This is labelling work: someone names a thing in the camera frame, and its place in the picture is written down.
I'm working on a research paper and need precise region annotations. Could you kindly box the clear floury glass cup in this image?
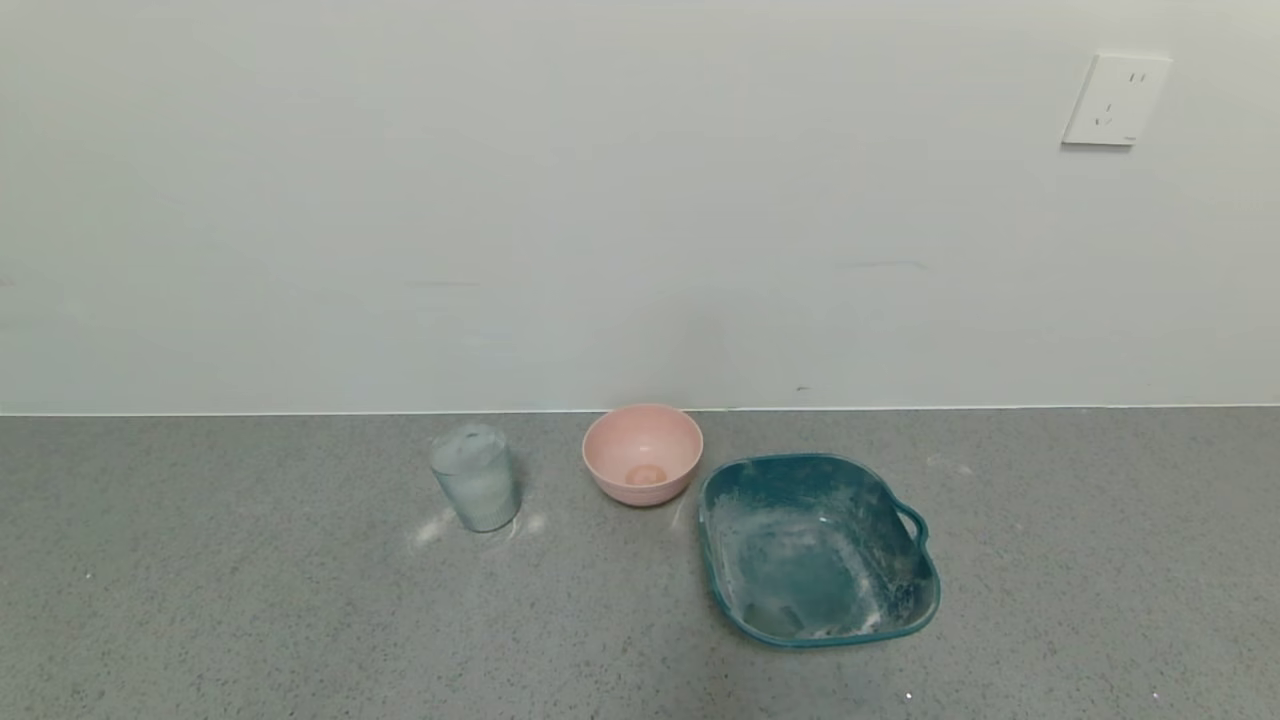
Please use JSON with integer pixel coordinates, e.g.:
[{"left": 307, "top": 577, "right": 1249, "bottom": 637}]
[{"left": 430, "top": 422, "right": 522, "bottom": 534}]

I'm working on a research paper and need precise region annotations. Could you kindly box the white wall socket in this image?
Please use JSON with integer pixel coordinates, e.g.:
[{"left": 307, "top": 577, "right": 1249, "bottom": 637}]
[{"left": 1061, "top": 53, "right": 1172, "bottom": 148}]

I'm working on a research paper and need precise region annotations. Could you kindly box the teal plastic tray with handle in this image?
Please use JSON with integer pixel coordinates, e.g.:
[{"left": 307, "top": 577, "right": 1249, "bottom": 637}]
[{"left": 697, "top": 453, "right": 942, "bottom": 650}]

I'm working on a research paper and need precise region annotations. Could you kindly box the pink plastic bowl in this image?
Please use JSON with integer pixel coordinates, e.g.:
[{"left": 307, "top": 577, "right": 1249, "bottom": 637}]
[{"left": 582, "top": 403, "right": 704, "bottom": 508}]

